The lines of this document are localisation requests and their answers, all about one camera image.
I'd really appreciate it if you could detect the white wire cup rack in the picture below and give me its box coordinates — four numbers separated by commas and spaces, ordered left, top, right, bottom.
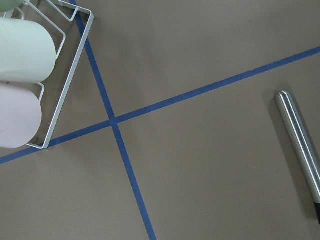
17, 0, 94, 150

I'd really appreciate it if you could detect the silver metal rod black tip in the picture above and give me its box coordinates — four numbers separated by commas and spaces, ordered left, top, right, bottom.
272, 90, 320, 220

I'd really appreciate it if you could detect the mint green cup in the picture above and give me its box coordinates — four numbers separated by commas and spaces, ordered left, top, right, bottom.
0, 0, 24, 13

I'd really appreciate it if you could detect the pink cup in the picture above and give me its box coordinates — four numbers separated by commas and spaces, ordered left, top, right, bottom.
0, 83, 42, 149

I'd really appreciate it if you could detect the white cup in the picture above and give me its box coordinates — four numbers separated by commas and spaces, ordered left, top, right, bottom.
0, 17, 56, 84

